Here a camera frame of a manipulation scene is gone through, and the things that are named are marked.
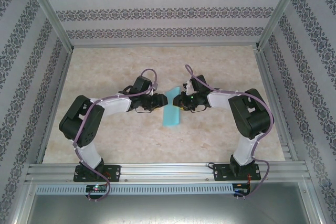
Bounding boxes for turquoise cloth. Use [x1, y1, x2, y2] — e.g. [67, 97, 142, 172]
[162, 87, 182, 127]

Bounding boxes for grey metal tray panel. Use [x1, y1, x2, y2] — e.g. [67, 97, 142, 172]
[26, 194, 324, 224]

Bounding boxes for aluminium mounting rail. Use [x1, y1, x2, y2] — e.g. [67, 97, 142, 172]
[25, 162, 310, 183]

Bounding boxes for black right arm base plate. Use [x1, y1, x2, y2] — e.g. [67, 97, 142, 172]
[214, 163, 262, 182]

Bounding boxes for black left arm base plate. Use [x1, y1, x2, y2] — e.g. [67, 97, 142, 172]
[74, 165, 122, 183]

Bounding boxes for aluminium side rail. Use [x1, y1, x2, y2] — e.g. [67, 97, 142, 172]
[254, 48, 299, 162]
[36, 50, 74, 164]

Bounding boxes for slotted grey cable duct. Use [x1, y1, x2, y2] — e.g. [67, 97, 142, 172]
[35, 183, 235, 195]

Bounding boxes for aluminium frame post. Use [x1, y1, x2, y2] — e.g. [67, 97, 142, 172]
[254, 0, 308, 50]
[22, 0, 76, 51]

